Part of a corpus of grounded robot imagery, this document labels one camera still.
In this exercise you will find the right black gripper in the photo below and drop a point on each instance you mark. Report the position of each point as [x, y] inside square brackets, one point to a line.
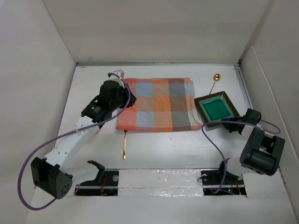
[229, 127]

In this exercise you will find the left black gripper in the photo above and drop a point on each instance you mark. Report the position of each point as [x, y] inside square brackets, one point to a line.
[125, 92]

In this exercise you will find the green square plate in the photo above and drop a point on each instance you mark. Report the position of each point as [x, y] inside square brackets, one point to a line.
[215, 107]

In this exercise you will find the gold spoon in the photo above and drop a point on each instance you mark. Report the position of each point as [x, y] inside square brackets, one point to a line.
[216, 78]

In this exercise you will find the orange blue checkered cloth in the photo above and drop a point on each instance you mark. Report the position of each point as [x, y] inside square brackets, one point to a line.
[162, 105]

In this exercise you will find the gold fork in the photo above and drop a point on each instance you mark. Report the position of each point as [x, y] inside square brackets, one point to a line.
[124, 145]

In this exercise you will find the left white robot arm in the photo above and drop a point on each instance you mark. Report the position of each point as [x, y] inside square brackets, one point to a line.
[51, 172]

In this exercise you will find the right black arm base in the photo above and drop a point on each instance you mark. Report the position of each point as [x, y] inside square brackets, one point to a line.
[216, 182]

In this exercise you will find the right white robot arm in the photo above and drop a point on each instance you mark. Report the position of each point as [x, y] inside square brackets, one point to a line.
[261, 154]

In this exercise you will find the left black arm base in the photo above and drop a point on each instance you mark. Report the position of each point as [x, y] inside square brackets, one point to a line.
[105, 183]

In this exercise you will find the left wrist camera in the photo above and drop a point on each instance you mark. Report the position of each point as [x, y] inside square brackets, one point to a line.
[120, 73]

